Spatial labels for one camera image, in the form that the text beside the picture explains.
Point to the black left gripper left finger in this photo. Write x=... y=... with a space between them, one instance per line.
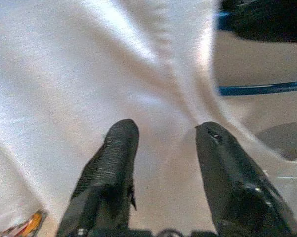
x=106 y=172

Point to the white T-shirt red black print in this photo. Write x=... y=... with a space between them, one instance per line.
x=64 y=74

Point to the blue plastic hanger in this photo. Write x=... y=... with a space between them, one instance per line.
x=262 y=89

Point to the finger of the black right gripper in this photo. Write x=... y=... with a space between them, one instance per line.
x=274 y=19

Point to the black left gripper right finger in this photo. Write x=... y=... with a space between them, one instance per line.
x=237 y=187

